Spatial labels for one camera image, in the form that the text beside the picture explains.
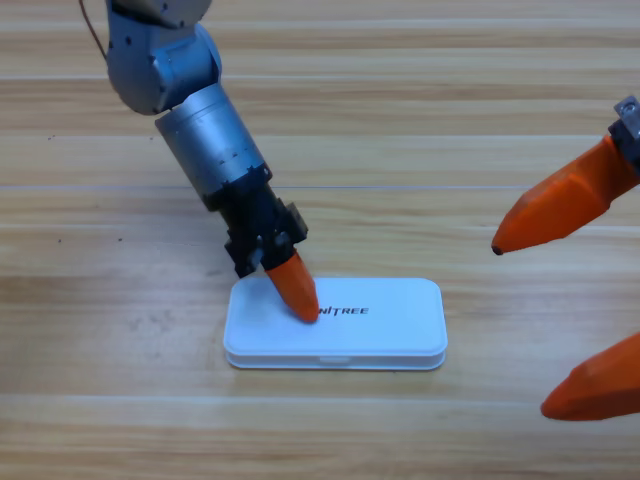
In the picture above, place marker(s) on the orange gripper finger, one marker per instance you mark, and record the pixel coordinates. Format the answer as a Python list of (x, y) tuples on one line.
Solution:
[(600, 385)]

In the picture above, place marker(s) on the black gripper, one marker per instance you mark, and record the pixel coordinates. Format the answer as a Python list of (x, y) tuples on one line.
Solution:
[(255, 225), (631, 130)]

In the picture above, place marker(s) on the white Unitree pencil case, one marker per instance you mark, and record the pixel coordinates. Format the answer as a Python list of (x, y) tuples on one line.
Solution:
[(380, 330)]

